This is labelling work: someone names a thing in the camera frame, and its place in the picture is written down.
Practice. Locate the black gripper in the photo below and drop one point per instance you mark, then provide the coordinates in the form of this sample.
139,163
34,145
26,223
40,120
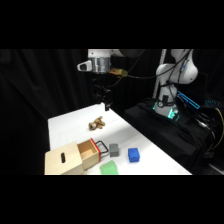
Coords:
99,89

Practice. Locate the striped tiger plush toy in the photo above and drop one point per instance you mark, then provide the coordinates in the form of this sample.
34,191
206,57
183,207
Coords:
96,124

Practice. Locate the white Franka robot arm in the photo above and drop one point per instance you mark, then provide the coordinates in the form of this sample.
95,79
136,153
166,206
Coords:
173,73

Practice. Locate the grey block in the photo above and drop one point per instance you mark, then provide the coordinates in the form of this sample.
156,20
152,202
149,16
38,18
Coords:
114,150

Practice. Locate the wooden drawer with red front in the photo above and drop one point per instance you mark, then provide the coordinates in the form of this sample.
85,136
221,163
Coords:
88,153

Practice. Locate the blue block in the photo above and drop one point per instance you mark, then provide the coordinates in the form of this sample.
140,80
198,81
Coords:
133,155

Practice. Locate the green block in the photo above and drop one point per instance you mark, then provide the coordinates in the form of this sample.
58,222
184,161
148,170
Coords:
109,168

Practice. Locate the white vertical pole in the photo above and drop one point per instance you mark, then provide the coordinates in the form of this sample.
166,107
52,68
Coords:
160,63

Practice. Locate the wooden box with slot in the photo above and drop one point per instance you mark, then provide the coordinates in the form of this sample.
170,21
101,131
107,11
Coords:
63,160

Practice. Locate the black cloth covered stand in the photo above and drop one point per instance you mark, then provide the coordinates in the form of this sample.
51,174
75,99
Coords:
173,136

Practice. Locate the black curtain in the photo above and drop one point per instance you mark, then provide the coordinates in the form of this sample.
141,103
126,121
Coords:
33,93

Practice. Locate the blue lit device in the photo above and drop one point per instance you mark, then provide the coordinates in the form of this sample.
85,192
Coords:
188,100

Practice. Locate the yellow wrist camera box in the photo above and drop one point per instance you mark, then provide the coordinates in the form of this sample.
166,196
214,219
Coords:
119,72

